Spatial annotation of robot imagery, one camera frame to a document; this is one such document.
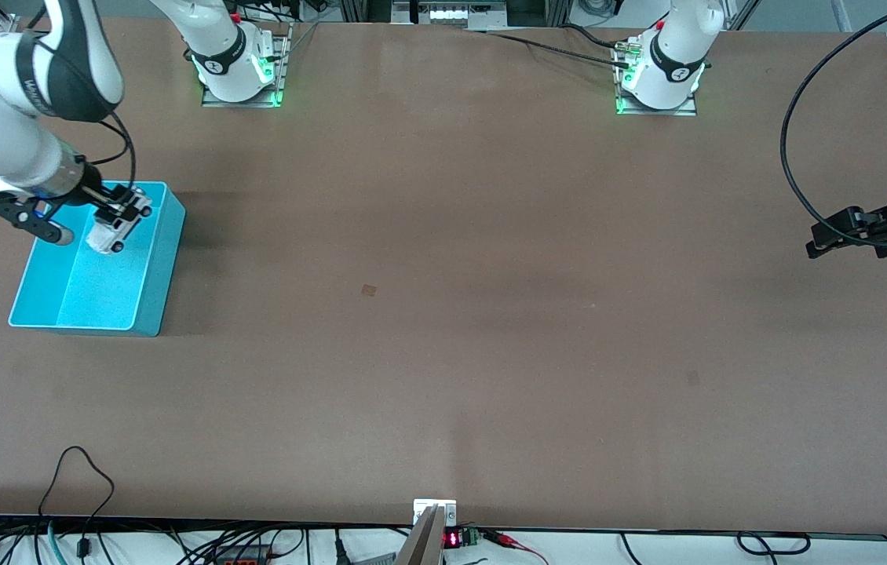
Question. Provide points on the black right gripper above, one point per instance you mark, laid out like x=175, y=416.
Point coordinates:
x=90, y=183

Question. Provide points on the white jeep toy car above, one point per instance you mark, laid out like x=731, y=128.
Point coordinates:
x=106, y=235

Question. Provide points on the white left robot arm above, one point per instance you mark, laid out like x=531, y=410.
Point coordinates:
x=679, y=55

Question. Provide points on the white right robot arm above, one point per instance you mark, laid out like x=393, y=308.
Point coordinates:
x=4, y=133

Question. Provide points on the teal plastic bin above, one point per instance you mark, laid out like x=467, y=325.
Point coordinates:
x=98, y=302

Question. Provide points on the red and black box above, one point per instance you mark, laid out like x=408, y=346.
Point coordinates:
x=243, y=559

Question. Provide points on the grey metal rack unit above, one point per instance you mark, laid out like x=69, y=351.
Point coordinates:
x=451, y=14

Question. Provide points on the black power plug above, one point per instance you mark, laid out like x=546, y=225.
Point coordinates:
x=340, y=549

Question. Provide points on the red digit display module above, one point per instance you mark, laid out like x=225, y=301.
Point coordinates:
x=452, y=540

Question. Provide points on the green terminal block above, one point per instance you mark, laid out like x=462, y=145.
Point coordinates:
x=471, y=537

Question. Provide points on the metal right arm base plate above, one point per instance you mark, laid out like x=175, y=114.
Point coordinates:
x=239, y=103

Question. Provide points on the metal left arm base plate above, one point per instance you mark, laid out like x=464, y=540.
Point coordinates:
x=655, y=112

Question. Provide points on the dark aluminium post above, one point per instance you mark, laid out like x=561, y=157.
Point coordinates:
x=357, y=9

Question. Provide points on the white mounting bracket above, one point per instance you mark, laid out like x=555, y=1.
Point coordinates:
x=421, y=505

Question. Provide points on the aluminium camera mount bar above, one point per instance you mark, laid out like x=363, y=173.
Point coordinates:
x=420, y=549

